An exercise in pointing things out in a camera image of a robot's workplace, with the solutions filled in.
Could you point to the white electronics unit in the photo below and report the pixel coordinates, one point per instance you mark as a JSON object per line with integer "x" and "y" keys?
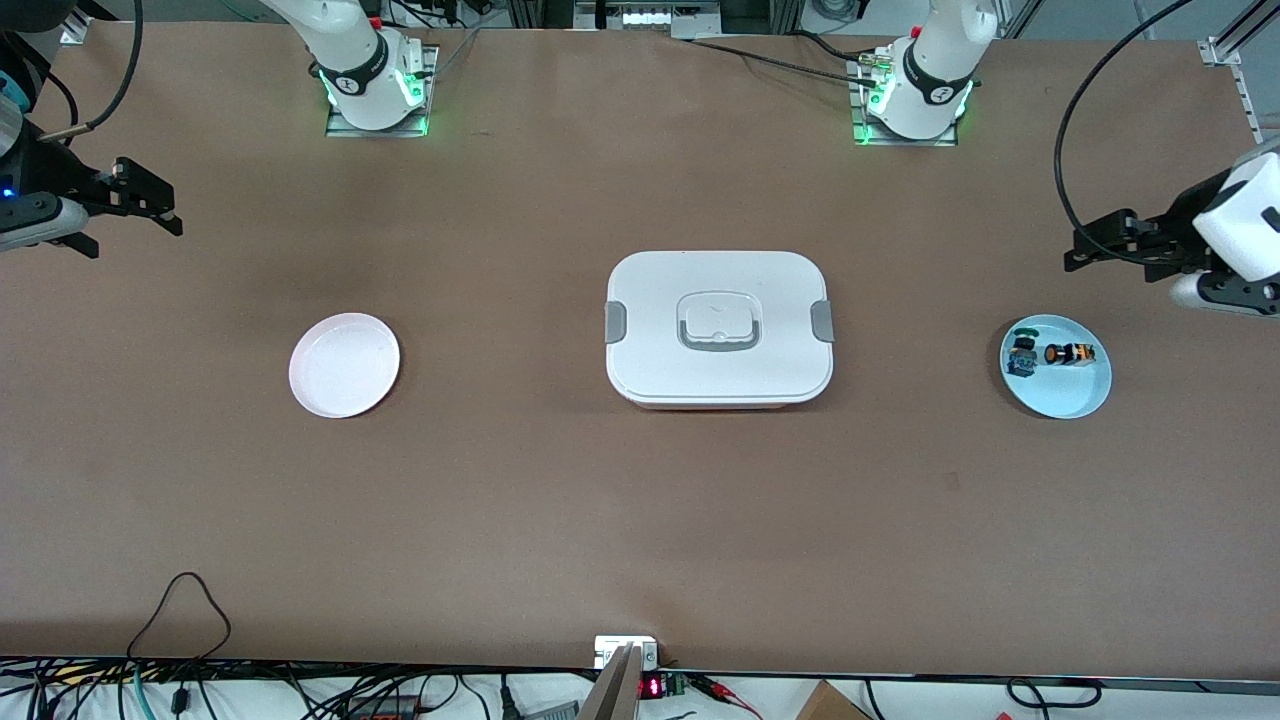
{"x": 650, "y": 20}

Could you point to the pink box with white lid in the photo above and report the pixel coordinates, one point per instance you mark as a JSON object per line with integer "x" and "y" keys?
{"x": 650, "y": 300}

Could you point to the grey plug block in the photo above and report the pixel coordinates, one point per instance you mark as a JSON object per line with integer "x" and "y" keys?
{"x": 550, "y": 712}

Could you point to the red test lead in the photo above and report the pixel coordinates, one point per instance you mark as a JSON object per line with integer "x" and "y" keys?
{"x": 725, "y": 692}

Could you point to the brown cardboard piece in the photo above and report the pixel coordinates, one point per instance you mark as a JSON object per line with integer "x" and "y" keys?
{"x": 830, "y": 705}

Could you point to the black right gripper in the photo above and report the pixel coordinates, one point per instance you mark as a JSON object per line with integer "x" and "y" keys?
{"x": 48, "y": 176}

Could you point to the black and orange device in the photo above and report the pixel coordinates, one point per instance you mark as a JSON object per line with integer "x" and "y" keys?
{"x": 385, "y": 710}

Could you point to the grey aluminium post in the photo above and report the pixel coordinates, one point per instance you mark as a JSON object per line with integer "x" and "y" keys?
{"x": 612, "y": 695}

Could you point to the light blue round plate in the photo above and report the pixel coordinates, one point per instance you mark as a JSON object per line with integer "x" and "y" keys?
{"x": 1075, "y": 395}

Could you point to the aluminium profile bar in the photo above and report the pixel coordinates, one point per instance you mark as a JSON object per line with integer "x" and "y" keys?
{"x": 1222, "y": 50}

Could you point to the white metal bracket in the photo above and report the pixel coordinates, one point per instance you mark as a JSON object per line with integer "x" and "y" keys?
{"x": 605, "y": 650}

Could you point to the blue green knob switch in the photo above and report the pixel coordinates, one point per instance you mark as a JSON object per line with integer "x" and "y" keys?
{"x": 1022, "y": 358}

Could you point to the red digit display module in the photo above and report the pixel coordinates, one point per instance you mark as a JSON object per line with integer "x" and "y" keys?
{"x": 652, "y": 687}

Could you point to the pale pink round plate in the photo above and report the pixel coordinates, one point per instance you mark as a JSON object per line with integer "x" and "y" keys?
{"x": 345, "y": 365}

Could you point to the orange push button switch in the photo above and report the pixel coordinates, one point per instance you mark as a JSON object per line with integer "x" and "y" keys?
{"x": 1070, "y": 354}

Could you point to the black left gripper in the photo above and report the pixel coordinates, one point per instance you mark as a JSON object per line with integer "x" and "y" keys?
{"x": 1172, "y": 233}

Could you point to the short aluminium profile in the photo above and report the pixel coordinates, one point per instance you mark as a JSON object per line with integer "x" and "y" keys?
{"x": 75, "y": 35}

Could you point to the perforated metal rail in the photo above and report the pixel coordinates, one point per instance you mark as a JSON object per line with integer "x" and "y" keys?
{"x": 1245, "y": 90}

